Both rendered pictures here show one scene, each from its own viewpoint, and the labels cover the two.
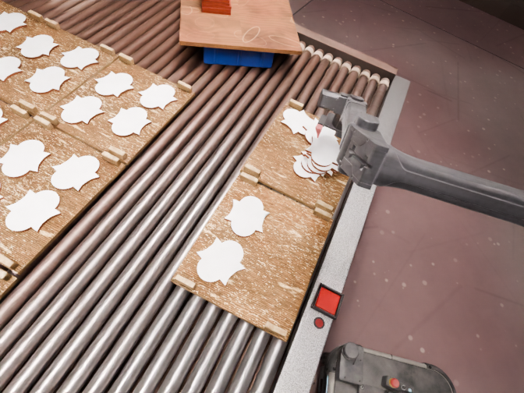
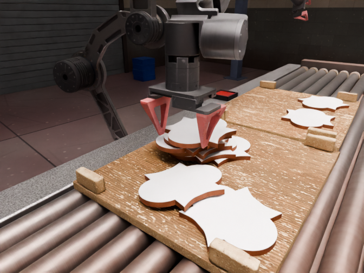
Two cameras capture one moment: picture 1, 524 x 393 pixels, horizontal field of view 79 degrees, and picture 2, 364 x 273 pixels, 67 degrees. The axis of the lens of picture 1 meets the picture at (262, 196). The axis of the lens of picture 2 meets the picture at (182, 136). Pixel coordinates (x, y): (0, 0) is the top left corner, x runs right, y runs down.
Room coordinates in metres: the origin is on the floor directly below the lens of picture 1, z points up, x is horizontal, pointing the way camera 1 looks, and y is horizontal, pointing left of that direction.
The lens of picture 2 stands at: (1.26, 0.03, 1.21)
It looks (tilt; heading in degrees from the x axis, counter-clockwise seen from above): 24 degrees down; 206
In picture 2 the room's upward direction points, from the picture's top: straight up
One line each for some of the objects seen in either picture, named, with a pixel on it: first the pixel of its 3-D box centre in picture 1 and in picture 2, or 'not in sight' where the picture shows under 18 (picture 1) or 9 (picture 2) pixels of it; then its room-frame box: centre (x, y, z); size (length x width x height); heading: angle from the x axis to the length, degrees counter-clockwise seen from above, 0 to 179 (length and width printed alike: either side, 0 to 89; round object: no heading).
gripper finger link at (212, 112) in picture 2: (325, 130); (198, 120); (0.85, -0.14, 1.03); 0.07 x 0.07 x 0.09; 81
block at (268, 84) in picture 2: (275, 330); (267, 84); (0.18, -0.14, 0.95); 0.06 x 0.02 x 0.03; 80
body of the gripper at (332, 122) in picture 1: (341, 120); (182, 76); (0.84, -0.18, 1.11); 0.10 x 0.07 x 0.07; 81
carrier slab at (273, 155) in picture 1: (306, 154); (219, 168); (0.81, -0.11, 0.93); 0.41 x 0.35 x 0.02; 168
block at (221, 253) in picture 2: (295, 104); (233, 260); (1.03, -0.02, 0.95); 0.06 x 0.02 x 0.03; 78
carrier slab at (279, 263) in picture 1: (259, 247); (286, 110); (0.40, -0.04, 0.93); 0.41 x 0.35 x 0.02; 170
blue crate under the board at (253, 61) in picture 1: (236, 35); not in sight; (1.33, 0.32, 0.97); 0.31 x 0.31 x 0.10; 21
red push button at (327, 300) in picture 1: (327, 301); (223, 95); (0.30, -0.27, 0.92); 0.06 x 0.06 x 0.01; 79
